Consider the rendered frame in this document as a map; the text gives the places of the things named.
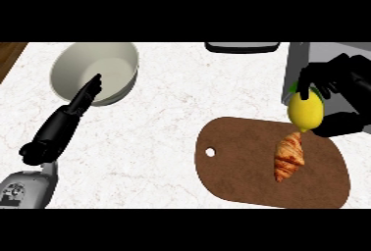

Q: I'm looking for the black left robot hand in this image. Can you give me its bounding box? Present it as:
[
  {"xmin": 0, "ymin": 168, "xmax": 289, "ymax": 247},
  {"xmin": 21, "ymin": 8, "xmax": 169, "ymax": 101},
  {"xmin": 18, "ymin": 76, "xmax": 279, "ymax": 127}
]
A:
[{"xmin": 18, "ymin": 73, "xmax": 106, "ymax": 167}]

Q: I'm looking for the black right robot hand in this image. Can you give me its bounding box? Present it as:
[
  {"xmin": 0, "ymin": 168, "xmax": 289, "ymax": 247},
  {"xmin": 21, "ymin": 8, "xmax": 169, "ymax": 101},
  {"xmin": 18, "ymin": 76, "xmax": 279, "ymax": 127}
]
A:
[{"xmin": 295, "ymin": 52, "xmax": 371, "ymax": 138}]

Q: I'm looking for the yellow lemon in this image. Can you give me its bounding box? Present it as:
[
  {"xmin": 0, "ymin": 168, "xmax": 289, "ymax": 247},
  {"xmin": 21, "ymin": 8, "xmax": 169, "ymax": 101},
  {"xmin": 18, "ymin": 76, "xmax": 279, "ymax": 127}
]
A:
[{"xmin": 287, "ymin": 88, "xmax": 327, "ymax": 133}]

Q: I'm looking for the grey box appliance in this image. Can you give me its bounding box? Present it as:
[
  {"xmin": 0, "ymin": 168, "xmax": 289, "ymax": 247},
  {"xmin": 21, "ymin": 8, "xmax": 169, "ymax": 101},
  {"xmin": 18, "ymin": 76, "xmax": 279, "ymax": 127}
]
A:
[{"xmin": 280, "ymin": 42, "xmax": 371, "ymax": 134}]

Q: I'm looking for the brown wooden cutting board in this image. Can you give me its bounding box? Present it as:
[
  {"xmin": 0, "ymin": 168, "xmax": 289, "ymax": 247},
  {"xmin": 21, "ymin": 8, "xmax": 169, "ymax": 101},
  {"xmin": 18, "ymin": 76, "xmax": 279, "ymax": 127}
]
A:
[{"xmin": 193, "ymin": 116, "xmax": 353, "ymax": 210}]

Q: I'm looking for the pale grey bowl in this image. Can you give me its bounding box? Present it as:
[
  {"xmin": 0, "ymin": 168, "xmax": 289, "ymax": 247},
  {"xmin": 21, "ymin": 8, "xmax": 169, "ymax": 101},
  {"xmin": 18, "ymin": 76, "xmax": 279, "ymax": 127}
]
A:
[{"xmin": 50, "ymin": 42, "xmax": 141, "ymax": 108}]

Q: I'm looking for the dark grey tray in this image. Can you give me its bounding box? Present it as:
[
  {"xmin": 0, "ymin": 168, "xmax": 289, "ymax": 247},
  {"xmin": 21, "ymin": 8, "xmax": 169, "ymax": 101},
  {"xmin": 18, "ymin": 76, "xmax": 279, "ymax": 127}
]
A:
[{"xmin": 203, "ymin": 42, "xmax": 282, "ymax": 55}]

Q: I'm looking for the brown croissant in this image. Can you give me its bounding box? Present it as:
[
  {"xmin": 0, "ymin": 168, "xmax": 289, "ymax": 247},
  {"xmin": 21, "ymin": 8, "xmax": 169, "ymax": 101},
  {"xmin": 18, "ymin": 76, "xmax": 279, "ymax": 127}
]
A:
[{"xmin": 273, "ymin": 130, "xmax": 308, "ymax": 183}]

